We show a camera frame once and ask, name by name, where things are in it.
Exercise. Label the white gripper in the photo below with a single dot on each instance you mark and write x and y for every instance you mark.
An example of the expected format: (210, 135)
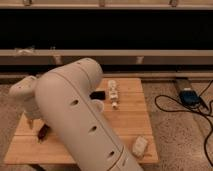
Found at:
(32, 112)

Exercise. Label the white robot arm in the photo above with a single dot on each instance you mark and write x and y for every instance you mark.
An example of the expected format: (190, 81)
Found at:
(61, 97)

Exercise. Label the white sponge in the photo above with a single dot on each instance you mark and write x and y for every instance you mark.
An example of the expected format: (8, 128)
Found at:
(139, 146)

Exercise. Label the white paper cup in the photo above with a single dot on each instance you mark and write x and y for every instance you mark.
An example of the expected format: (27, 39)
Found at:
(99, 104)

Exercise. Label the black rectangular block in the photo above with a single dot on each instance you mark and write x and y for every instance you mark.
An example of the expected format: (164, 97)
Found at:
(98, 95)

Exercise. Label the white plastic bottle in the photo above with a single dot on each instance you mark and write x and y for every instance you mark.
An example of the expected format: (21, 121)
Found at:
(113, 93)

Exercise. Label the wooden table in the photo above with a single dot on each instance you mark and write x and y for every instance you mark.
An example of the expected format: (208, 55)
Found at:
(129, 121)

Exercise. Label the blue power adapter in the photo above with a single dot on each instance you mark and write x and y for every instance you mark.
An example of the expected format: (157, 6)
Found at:
(189, 97)

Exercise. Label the long grey rail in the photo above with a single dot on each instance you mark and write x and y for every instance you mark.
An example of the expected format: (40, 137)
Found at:
(48, 57)

